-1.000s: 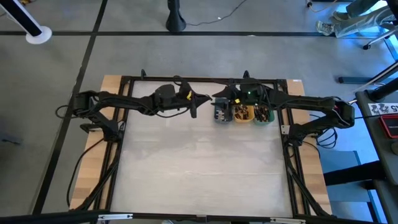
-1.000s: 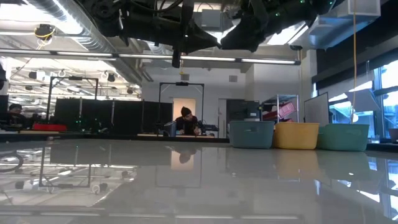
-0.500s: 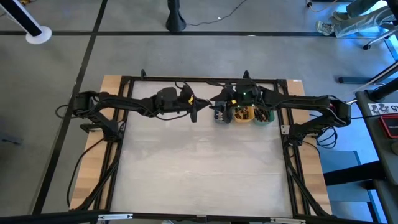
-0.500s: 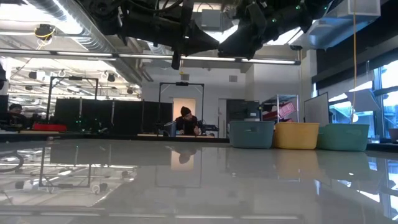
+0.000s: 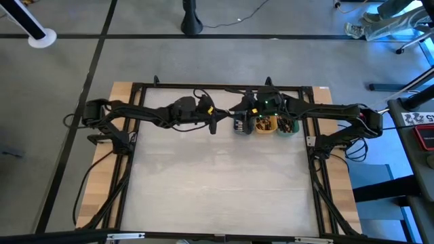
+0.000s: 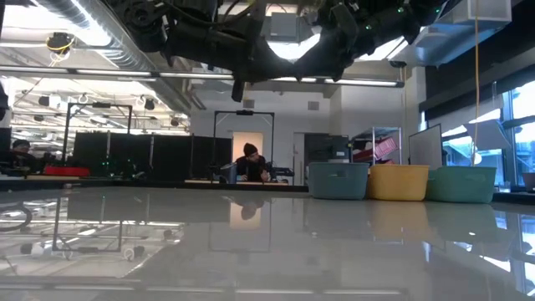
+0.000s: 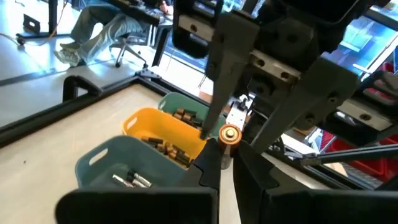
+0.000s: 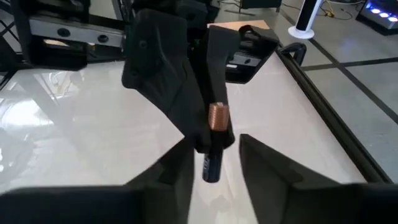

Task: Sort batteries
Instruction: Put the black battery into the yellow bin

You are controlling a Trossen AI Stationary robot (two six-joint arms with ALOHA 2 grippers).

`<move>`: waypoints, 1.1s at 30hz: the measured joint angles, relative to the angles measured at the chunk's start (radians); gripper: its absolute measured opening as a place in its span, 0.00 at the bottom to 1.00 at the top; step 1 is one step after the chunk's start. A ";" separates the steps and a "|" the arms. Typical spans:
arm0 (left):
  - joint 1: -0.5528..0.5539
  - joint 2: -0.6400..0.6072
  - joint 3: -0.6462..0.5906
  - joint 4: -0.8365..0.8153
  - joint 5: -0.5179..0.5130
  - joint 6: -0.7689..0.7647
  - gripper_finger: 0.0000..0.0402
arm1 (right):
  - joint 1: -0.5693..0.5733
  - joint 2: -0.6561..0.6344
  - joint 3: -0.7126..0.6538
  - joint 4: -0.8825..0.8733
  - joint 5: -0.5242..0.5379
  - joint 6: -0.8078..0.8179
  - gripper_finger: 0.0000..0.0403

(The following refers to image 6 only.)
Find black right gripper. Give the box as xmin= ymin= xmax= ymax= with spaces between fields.
xmin=291 ymin=0 xmax=444 ymax=84

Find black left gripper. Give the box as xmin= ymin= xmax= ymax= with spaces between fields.
xmin=165 ymin=0 xmax=303 ymax=104

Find dark teal plastic bin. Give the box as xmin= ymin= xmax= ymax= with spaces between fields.
xmin=308 ymin=161 xmax=370 ymax=201

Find yellow plastic bin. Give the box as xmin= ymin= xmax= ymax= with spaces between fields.
xmin=366 ymin=164 xmax=431 ymax=202

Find mint green plastic bin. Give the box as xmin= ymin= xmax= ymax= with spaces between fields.
xmin=425 ymin=166 xmax=497 ymax=204

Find grey ceiling unit box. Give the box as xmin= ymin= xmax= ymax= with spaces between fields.
xmin=267 ymin=12 xmax=300 ymax=42

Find long ceiling light bar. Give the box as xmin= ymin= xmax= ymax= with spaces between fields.
xmin=0 ymin=65 xmax=235 ymax=81
xmin=271 ymin=74 xmax=405 ymax=89

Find pale lit doorway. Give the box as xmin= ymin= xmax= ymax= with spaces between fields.
xmin=232 ymin=131 xmax=264 ymax=164

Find dark cabinet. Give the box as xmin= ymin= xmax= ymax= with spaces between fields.
xmin=303 ymin=133 xmax=350 ymax=164

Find metal shelf rack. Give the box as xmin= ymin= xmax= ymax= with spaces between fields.
xmin=350 ymin=126 xmax=405 ymax=166

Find person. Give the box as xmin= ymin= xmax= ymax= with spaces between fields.
xmin=8 ymin=139 xmax=39 ymax=173
xmin=236 ymin=142 xmax=272 ymax=183

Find red plastic storage bins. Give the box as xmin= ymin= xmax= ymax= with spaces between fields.
xmin=353 ymin=136 xmax=398 ymax=165

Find grey panel on stand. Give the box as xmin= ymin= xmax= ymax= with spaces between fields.
xmin=407 ymin=123 xmax=444 ymax=171

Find light blue ceiling panel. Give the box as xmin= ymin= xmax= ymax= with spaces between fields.
xmin=400 ymin=0 xmax=514 ymax=68

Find black screen panels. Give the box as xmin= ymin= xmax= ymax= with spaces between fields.
xmin=73 ymin=131 xmax=233 ymax=187

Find wooden background table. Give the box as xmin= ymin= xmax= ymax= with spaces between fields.
xmin=183 ymin=178 xmax=290 ymax=187

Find grey hanging panel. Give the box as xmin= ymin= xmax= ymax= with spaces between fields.
xmin=462 ymin=119 xmax=514 ymax=152

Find flat red box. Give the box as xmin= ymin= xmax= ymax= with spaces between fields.
xmin=43 ymin=166 xmax=90 ymax=178

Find black metal stand frame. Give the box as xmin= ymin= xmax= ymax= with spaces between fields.
xmin=212 ymin=110 xmax=276 ymax=185
xmin=62 ymin=101 xmax=134 ymax=185

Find yellow hanging cable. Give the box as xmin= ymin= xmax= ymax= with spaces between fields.
xmin=473 ymin=0 xmax=482 ymax=167

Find black aluminium table frame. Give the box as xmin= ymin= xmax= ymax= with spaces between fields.
xmin=0 ymin=175 xmax=535 ymax=206

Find silver ventilation duct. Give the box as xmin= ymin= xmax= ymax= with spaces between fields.
xmin=31 ymin=0 xmax=206 ymax=114

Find yellow black ceiling cord reel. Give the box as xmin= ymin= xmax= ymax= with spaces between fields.
xmin=45 ymin=32 xmax=77 ymax=56

